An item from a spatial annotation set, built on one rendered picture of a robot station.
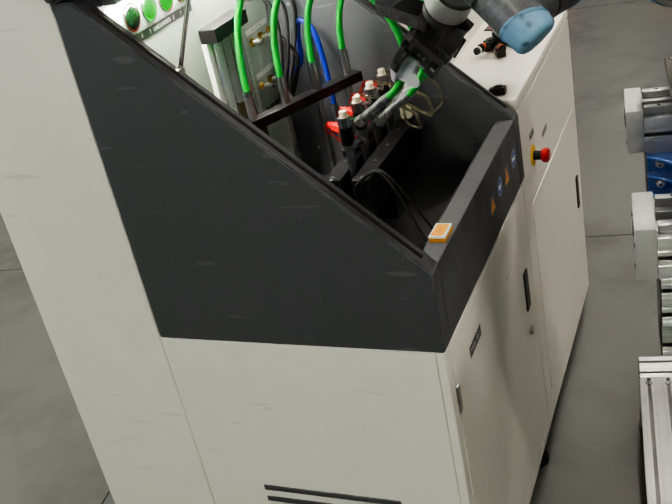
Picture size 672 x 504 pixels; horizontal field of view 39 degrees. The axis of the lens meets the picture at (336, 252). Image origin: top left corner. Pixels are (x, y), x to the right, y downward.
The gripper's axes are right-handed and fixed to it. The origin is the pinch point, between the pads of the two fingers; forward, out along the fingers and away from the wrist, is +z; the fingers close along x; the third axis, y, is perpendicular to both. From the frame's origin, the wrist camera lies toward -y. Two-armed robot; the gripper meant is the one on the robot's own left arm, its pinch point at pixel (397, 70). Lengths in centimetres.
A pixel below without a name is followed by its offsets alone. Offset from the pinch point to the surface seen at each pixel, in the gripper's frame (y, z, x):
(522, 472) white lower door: 75, 67, -11
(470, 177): 22.2, 15.4, 3.9
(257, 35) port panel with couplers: -35, 36, 11
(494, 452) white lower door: 63, 45, -23
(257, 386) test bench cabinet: 18, 40, -48
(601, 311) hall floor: 78, 119, 75
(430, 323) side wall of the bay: 34.3, 6.8, -31.0
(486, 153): 21.1, 19.7, 14.3
